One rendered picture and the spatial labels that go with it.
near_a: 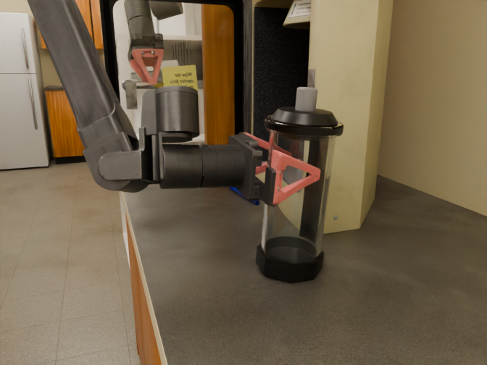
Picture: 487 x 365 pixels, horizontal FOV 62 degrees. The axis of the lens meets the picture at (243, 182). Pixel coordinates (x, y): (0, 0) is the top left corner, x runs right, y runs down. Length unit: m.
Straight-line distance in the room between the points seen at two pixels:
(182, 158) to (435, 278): 0.41
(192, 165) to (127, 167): 0.08
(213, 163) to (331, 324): 0.24
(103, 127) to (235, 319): 0.29
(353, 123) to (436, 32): 0.44
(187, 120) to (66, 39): 0.19
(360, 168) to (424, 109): 0.40
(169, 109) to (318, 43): 0.29
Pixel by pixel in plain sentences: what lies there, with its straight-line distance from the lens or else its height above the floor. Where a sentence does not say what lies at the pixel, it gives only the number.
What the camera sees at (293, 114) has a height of 1.18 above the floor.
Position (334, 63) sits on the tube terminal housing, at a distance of 0.72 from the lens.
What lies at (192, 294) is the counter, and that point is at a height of 0.94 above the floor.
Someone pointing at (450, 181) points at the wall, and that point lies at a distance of 1.08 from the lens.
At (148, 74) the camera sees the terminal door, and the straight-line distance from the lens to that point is 0.90.
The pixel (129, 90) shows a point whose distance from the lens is 0.88.
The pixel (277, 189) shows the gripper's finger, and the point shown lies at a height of 1.09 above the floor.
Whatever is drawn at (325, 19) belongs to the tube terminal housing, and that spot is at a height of 1.31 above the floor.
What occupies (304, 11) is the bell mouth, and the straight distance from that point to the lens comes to 0.81.
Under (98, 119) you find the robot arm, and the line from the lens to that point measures 0.55.
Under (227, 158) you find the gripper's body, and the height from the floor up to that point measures 1.13.
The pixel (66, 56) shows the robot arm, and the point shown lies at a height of 1.25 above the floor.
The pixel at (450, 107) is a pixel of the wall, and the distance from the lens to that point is 1.07.
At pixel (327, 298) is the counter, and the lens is 0.58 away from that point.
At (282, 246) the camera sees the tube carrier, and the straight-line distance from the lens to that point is 0.58.
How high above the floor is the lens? 1.24
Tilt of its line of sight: 16 degrees down
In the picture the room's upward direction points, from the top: straight up
